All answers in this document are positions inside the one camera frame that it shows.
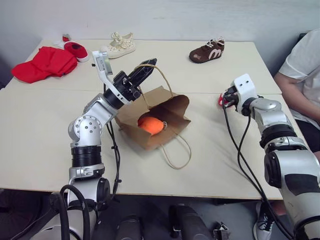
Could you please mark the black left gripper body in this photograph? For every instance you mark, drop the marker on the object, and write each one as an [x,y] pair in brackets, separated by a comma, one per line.
[127,86]

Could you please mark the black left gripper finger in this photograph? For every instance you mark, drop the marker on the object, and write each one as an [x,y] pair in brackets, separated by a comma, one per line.
[145,65]
[146,76]

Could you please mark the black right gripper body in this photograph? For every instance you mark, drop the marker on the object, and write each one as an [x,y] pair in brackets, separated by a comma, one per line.
[231,92]

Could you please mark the red plush toy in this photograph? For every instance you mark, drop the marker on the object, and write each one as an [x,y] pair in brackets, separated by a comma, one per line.
[221,98]

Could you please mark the brown paper bag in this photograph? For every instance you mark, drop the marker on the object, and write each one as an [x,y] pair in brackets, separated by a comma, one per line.
[167,110]

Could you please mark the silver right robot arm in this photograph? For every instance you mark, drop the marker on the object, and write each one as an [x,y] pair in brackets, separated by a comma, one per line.
[287,150]

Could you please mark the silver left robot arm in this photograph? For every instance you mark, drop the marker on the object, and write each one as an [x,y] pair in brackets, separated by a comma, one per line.
[86,127]

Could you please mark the person's bare forearm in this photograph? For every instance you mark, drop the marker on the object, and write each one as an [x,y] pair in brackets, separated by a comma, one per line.
[287,87]

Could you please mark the orange plush toy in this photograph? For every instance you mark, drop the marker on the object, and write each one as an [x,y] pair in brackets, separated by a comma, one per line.
[151,125]

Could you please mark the cream floral child shoe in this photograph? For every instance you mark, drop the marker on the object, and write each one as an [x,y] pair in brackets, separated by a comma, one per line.
[120,47]

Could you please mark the brown child shoe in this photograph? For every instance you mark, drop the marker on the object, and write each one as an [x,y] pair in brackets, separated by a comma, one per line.
[205,53]

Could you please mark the red child shoe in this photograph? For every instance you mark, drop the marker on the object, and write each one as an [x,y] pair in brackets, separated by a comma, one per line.
[76,51]

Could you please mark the small red grey object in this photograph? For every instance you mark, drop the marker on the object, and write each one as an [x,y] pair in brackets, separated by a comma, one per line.
[66,38]

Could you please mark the person in white t-shirt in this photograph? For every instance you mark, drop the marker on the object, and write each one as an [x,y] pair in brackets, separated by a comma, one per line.
[307,62]

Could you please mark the red cloth cap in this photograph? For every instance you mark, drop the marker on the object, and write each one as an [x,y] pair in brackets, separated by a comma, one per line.
[45,65]

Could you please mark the black chair back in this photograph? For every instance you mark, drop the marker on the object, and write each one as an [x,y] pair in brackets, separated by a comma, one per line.
[301,38]

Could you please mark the white sneaker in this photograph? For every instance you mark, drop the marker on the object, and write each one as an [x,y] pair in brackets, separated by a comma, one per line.
[262,225]

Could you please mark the dark rounded shape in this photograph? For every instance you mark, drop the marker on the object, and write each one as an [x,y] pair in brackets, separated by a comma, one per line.
[130,228]

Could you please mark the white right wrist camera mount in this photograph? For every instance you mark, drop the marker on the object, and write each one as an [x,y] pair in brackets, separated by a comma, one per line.
[246,87]

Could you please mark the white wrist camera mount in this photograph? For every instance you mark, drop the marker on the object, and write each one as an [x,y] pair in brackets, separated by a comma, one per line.
[246,87]
[102,62]

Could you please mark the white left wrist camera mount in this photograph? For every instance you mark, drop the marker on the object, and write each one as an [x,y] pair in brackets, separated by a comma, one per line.
[102,62]

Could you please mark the small dark metal bracket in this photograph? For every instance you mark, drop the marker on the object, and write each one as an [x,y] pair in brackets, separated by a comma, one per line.
[221,231]

